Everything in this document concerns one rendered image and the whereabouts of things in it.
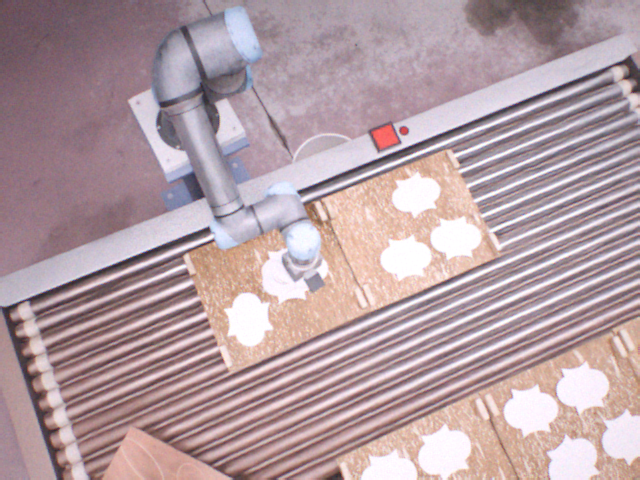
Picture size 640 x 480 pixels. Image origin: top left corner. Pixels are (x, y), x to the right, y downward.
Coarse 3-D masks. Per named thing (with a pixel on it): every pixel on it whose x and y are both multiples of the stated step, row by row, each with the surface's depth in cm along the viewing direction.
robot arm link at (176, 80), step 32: (160, 64) 130; (192, 64) 130; (160, 96) 133; (192, 96) 133; (192, 128) 136; (192, 160) 139; (224, 160) 142; (224, 192) 142; (224, 224) 145; (256, 224) 146
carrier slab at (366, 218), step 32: (352, 192) 184; (384, 192) 184; (448, 192) 185; (352, 224) 181; (384, 224) 182; (416, 224) 182; (480, 224) 183; (352, 256) 179; (480, 256) 181; (384, 288) 177; (416, 288) 178
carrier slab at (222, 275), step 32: (320, 224) 181; (192, 256) 177; (224, 256) 177; (256, 256) 177; (224, 288) 175; (256, 288) 175; (320, 288) 176; (352, 288) 177; (224, 320) 173; (288, 320) 173; (320, 320) 174; (256, 352) 171
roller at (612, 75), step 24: (624, 72) 200; (552, 96) 197; (576, 96) 199; (504, 120) 194; (432, 144) 191; (456, 144) 192; (384, 168) 188; (312, 192) 185; (336, 192) 186; (192, 240) 179; (144, 264) 177; (72, 288) 174; (96, 288) 175; (24, 312) 172
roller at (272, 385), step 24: (600, 240) 186; (528, 264) 184; (552, 264) 183; (480, 288) 180; (504, 288) 181; (432, 312) 178; (384, 336) 175; (312, 360) 174; (336, 360) 173; (264, 384) 171; (288, 384) 171; (216, 408) 168; (240, 408) 170; (168, 432) 166; (96, 456) 165
